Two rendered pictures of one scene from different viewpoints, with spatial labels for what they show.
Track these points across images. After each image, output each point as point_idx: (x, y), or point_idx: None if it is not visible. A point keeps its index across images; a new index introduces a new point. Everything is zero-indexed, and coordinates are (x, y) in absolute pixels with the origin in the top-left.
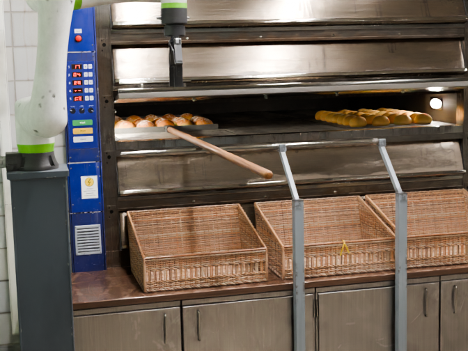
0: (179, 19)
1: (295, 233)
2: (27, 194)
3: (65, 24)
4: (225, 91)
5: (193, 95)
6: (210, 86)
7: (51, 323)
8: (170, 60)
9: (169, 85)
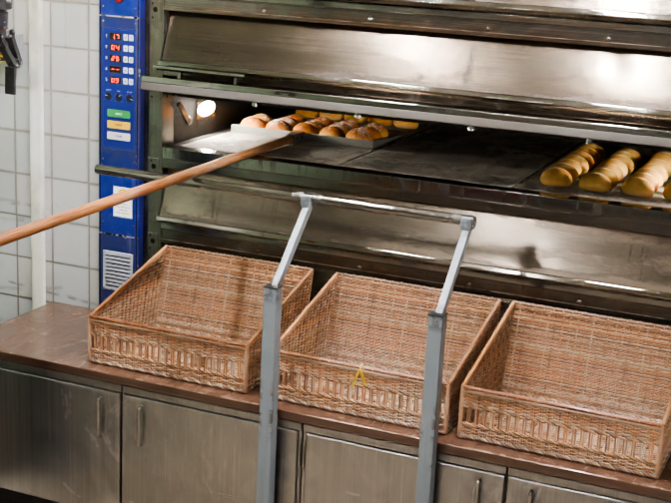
0: None
1: (262, 335)
2: None
3: None
4: (282, 99)
5: (236, 99)
6: (262, 88)
7: None
8: (3, 57)
9: (5, 91)
